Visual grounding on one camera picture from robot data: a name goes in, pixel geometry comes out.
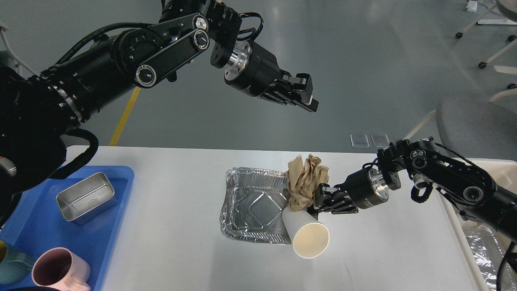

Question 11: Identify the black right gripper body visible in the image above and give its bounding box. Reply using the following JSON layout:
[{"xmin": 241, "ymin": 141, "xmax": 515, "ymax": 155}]
[{"xmin": 339, "ymin": 168, "xmax": 389, "ymax": 209}]

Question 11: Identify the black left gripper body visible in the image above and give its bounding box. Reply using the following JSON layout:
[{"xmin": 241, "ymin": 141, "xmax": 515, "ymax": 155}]
[{"xmin": 224, "ymin": 40, "xmax": 289, "ymax": 97}]

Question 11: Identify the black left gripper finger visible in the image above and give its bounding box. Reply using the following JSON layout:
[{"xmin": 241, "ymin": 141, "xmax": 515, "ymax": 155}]
[
  {"xmin": 258, "ymin": 91, "xmax": 319, "ymax": 112},
  {"xmin": 282, "ymin": 72, "xmax": 315, "ymax": 106}
]

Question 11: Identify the brown paper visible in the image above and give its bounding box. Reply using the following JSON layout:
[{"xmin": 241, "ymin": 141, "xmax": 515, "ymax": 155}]
[{"xmin": 286, "ymin": 154, "xmax": 329, "ymax": 211}]

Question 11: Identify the white paper cup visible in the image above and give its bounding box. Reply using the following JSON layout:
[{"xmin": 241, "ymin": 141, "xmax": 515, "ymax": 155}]
[{"xmin": 282, "ymin": 207, "xmax": 330, "ymax": 259}]

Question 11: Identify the aluminium foil tray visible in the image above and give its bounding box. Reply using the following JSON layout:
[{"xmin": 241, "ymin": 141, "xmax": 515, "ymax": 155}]
[{"xmin": 219, "ymin": 167, "xmax": 291, "ymax": 245}]

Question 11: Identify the square stainless steel dish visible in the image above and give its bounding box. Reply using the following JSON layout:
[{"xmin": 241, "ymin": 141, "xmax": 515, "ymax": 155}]
[{"xmin": 56, "ymin": 173, "xmax": 118, "ymax": 225}]

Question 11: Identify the pink mug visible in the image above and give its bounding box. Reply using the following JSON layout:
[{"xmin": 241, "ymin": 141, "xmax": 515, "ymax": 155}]
[{"xmin": 31, "ymin": 247, "xmax": 92, "ymax": 291}]

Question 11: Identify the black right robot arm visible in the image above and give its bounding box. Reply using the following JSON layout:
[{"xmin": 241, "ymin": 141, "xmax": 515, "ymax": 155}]
[{"xmin": 306, "ymin": 137, "xmax": 517, "ymax": 291}]

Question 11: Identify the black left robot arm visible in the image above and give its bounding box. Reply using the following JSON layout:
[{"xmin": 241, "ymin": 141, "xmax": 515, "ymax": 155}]
[{"xmin": 0, "ymin": 0, "xmax": 318, "ymax": 225}]

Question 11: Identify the left floor socket plate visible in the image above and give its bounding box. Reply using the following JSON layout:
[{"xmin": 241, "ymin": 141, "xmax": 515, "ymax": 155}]
[{"xmin": 350, "ymin": 134, "xmax": 370, "ymax": 148}]

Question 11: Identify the floor socket plate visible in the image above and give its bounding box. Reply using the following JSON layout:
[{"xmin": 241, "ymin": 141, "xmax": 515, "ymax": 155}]
[
  {"xmin": 370, "ymin": 134, "xmax": 390, "ymax": 148},
  {"xmin": 350, "ymin": 134, "xmax": 370, "ymax": 148}
]

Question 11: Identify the right floor socket plate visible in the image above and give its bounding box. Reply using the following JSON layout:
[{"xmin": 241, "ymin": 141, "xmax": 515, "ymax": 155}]
[{"xmin": 370, "ymin": 134, "xmax": 390, "ymax": 148}]

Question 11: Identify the grey office chair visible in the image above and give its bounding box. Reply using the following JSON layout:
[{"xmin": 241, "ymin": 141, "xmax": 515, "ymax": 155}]
[{"xmin": 403, "ymin": 97, "xmax": 517, "ymax": 159}]

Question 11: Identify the foil tray in bin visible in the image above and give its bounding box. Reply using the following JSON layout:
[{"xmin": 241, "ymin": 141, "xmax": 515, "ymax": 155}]
[{"xmin": 462, "ymin": 222, "xmax": 510, "ymax": 291}]

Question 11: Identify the beige plastic bin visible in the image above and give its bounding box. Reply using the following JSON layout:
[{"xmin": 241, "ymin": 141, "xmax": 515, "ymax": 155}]
[{"xmin": 441, "ymin": 158, "xmax": 517, "ymax": 291}]

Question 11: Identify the white chair legs background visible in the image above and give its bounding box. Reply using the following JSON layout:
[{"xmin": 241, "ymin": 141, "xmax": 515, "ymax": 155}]
[{"xmin": 454, "ymin": 0, "xmax": 517, "ymax": 103}]

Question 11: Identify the blue plastic tray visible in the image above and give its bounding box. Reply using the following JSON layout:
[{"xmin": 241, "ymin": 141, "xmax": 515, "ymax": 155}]
[{"xmin": 0, "ymin": 165, "xmax": 135, "ymax": 291}]

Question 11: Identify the teal ceramic mug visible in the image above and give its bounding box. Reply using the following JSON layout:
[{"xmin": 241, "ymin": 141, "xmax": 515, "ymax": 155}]
[{"xmin": 0, "ymin": 240, "xmax": 36, "ymax": 285}]

